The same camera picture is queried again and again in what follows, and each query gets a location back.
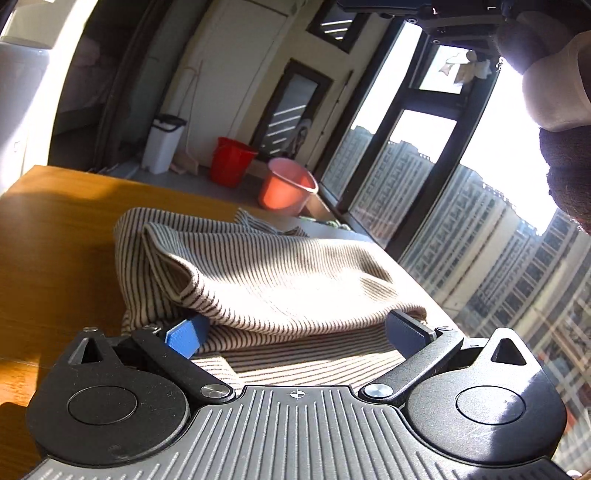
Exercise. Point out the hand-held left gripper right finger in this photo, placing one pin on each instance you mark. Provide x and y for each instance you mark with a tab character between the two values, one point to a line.
406	330

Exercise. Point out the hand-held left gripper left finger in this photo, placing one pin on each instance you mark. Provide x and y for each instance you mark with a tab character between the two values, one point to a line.
187	335

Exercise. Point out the striped knit sweater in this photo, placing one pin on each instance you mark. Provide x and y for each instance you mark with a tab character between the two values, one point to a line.
286	277

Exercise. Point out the person's right forearm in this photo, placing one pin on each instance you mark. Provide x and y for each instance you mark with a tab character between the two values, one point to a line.
561	92

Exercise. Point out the person's right hand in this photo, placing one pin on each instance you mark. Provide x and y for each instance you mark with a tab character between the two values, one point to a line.
531	37

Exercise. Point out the white hanging cloth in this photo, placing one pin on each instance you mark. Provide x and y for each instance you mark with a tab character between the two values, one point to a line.
471	67

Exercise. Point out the small dark framed window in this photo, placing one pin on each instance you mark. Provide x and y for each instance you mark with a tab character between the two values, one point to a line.
337	23

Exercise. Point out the high-rise buildings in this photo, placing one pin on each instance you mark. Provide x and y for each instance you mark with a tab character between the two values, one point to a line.
485	258

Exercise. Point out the mop pole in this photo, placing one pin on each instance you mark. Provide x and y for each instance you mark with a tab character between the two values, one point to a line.
339	106

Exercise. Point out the dark framed glass door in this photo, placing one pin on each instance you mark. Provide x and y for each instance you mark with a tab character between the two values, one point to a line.
288	106

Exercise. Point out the grey hanging cloth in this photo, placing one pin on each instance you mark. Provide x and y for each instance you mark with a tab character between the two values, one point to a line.
300	138

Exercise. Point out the pink bucket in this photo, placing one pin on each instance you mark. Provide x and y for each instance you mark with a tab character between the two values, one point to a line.
284	187

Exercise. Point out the red bucket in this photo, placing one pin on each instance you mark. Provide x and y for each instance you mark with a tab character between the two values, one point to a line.
231	159

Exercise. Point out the white trash bin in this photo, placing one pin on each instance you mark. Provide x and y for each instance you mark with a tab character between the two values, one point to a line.
159	145

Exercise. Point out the white door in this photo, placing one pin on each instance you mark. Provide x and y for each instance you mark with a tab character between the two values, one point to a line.
231	69

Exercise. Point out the white cylindrical appliance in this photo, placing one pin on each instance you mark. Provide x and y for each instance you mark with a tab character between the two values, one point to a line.
23	106

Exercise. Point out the large dark window frame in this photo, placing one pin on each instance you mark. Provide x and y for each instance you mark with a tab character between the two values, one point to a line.
392	161

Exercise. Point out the dark sliding door frame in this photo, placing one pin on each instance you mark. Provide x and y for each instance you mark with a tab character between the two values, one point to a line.
124	92

